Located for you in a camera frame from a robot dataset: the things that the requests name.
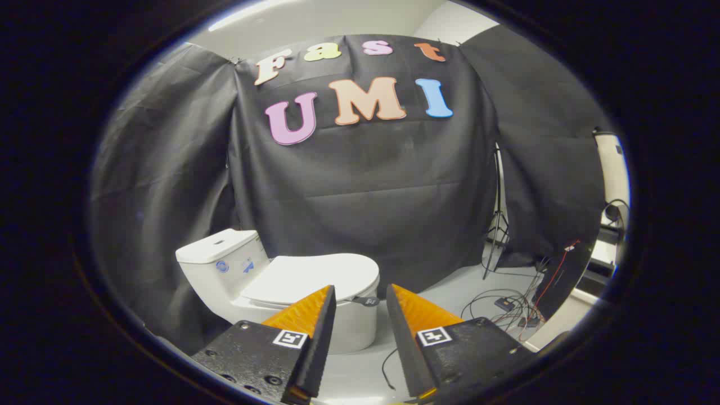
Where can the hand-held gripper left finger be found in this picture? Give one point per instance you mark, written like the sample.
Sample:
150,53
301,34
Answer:
320,343

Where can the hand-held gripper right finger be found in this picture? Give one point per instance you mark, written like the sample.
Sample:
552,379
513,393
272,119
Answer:
402,349

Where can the white toilet lid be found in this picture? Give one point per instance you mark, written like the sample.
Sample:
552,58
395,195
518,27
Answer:
315,275

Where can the white ceramic toilet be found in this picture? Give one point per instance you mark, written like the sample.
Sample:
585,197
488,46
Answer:
216,275

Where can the small black floor device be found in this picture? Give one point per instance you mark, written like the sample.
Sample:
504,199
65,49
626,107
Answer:
504,304

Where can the black tripod stand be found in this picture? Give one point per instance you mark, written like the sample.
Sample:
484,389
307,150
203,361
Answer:
497,214

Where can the black backdrop cloth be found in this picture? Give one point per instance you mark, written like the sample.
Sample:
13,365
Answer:
371,180

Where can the black flat board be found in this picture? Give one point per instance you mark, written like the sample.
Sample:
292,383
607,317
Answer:
562,275

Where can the white rounded panel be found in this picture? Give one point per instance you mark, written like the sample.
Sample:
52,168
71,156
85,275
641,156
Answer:
613,163

